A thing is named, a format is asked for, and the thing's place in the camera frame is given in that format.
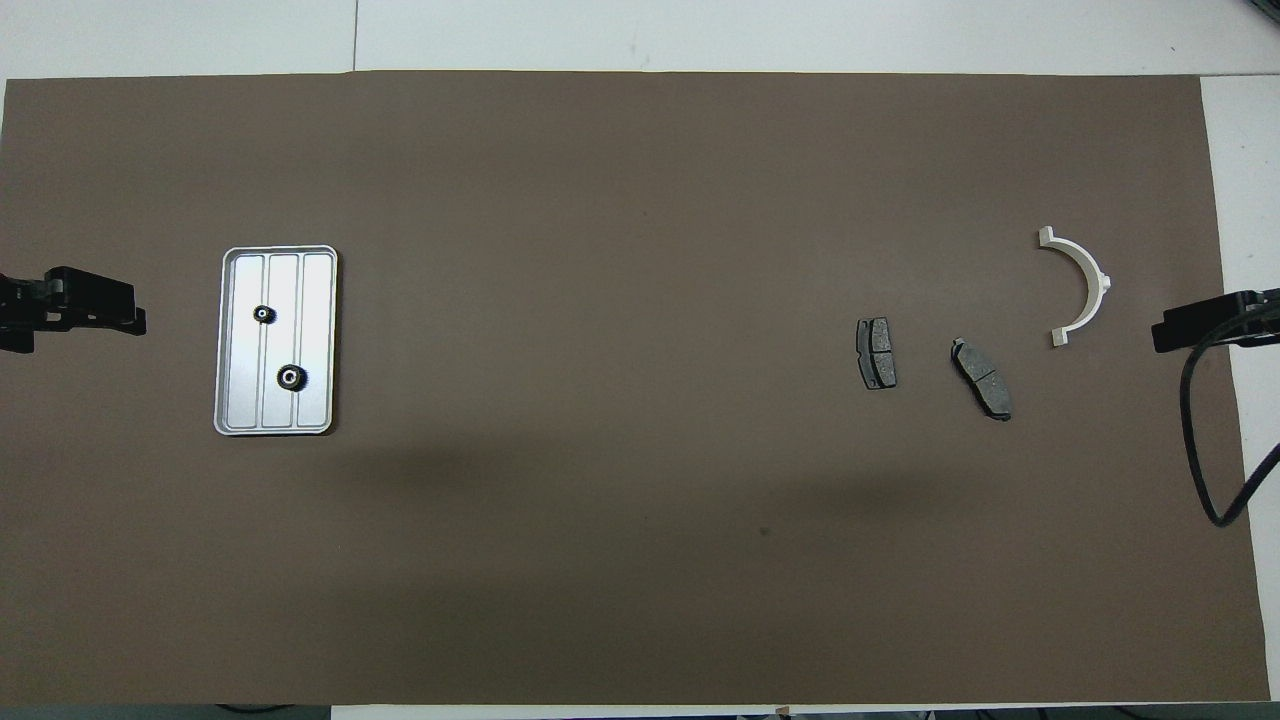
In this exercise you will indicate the brown table mat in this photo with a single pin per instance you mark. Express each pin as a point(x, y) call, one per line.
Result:
point(600, 300)

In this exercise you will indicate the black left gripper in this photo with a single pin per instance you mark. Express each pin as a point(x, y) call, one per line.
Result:
point(20, 305)

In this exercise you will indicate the short dark grey brake pad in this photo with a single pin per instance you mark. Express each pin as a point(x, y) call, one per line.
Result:
point(877, 355)

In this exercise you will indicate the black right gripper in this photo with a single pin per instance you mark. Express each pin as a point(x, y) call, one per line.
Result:
point(1262, 305)

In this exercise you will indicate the long dark grey brake pad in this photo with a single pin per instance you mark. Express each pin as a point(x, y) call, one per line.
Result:
point(982, 380)

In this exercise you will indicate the silver metal tray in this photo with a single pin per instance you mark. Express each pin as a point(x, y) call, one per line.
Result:
point(240, 380)

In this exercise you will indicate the large black bearing gear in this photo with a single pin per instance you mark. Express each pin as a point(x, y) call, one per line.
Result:
point(291, 377)

